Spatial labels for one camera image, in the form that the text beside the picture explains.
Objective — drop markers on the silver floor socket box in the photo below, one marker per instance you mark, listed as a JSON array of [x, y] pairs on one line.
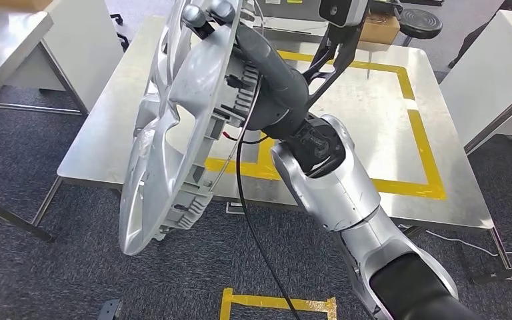
[[234, 208]]

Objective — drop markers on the grey metal box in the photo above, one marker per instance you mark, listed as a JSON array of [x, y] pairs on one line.
[[291, 11]]

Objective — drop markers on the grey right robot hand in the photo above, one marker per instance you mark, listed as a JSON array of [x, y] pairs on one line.
[[282, 84]]

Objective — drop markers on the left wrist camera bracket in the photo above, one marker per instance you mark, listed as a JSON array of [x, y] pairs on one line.
[[109, 310]]

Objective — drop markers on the white cabinet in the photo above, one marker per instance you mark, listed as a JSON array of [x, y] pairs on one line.
[[84, 44], [481, 79]]

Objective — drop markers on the yellow floor tape square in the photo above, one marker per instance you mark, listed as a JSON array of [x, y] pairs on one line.
[[278, 302]]

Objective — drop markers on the silver wheel cover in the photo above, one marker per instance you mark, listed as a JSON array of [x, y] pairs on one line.
[[163, 176]]

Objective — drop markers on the brown cardboard box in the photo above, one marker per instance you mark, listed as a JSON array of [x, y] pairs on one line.
[[17, 4], [377, 28]]

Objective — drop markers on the small yellow table tape rectangle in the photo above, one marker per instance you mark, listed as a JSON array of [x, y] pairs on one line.
[[234, 167]]

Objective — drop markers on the black handheld controller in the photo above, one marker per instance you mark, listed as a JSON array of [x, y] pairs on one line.
[[384, 6]]

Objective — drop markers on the steel workbench table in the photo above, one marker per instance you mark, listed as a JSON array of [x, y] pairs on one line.
[[371, 110]]

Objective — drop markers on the black round stool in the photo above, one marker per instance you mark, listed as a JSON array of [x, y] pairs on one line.
[[419, 22]]

